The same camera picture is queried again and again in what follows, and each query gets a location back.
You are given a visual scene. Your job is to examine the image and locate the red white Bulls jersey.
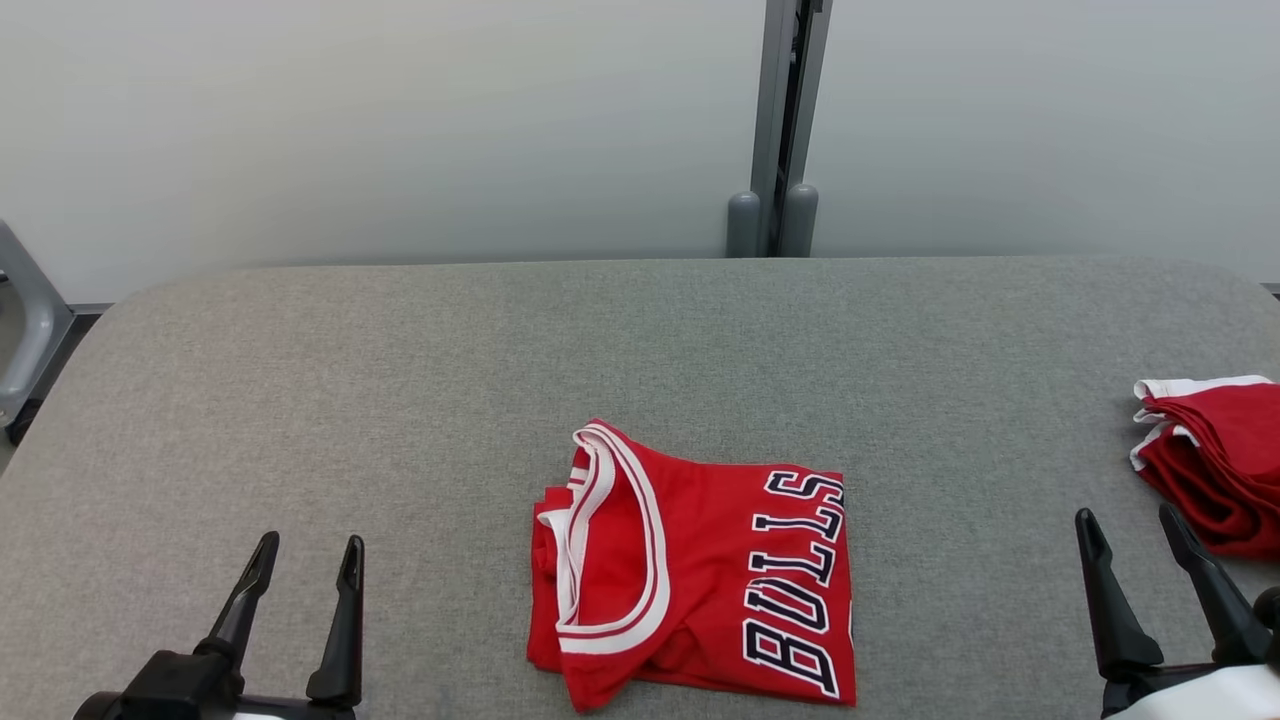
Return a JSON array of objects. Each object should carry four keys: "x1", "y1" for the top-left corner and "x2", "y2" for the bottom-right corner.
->
[{"x1": 526, "y1": 419, "x2": 860, "y2": 714}]

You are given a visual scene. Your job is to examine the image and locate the red shorts white waistband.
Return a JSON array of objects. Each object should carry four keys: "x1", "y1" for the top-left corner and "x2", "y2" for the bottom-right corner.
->
[{"x1": 1129, "y1": 374, "x2": 1280, "y2": 562}]

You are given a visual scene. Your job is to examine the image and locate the grey chair frame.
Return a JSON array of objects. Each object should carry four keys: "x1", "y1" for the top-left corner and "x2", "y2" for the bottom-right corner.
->
[{"x1": 0, "y1": 219, "x2": 77, "y2": 447}]

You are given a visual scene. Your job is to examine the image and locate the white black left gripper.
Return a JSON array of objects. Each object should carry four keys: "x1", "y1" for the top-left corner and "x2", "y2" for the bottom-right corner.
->
[{"x1": 194, "y1": 531, "x2": 367, "y2": 720}]

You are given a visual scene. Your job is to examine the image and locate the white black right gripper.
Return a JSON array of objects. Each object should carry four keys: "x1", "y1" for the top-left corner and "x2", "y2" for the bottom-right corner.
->
[{"x1": 1075, "y1": 503, "x2": 1280, "y2": 720}]

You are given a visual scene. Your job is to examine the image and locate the grey partition post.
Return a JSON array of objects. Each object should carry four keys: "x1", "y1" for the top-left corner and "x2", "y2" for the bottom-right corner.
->
[{"x1": 724, "y1": 0, "x2": 835, "y2": 260}]

